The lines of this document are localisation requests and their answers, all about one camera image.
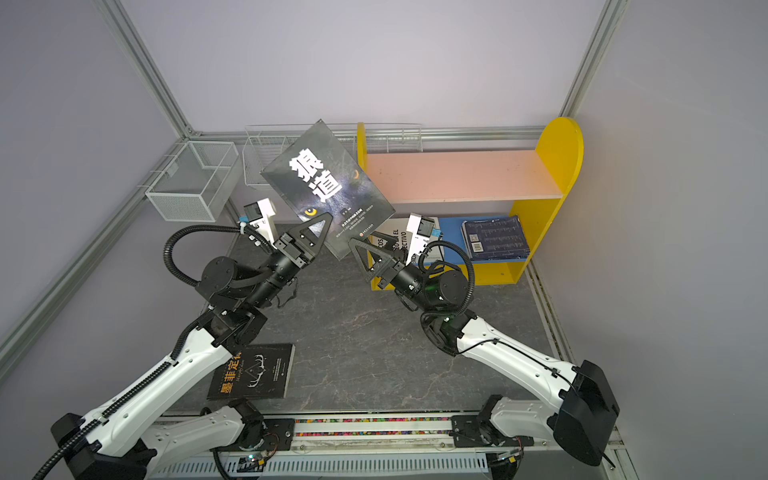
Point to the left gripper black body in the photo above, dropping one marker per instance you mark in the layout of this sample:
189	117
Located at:
286	268

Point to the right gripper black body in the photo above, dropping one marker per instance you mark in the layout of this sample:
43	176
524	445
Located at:
409	283

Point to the black book white characters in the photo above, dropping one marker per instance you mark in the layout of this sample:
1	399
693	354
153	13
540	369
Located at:
315	175

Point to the navy book with QR code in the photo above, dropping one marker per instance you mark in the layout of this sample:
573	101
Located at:
494	239

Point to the white Spanish text book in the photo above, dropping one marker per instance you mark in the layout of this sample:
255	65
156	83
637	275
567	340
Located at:
391	235

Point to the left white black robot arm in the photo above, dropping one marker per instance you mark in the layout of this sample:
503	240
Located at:
120	439

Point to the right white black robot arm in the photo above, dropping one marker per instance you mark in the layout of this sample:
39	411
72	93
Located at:
583	409

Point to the yellow pink blue bookshelf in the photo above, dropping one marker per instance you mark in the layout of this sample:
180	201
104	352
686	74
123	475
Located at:
531	185

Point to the black book gold characters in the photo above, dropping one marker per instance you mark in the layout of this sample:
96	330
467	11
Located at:
259	371

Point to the white mesh box basket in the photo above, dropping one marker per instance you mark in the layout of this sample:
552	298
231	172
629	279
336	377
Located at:
197	182

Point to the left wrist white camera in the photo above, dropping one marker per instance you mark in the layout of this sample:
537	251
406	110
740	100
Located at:
259	216

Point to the white wire divider rack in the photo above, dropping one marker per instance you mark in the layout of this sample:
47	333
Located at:
266	142

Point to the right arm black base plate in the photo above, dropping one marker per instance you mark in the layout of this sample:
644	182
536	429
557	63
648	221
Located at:
469	431

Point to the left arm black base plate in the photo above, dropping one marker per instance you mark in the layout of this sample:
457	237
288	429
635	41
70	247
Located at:
271	434

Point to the aluminium mounting rail frame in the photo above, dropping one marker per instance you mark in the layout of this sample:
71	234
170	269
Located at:
333	446

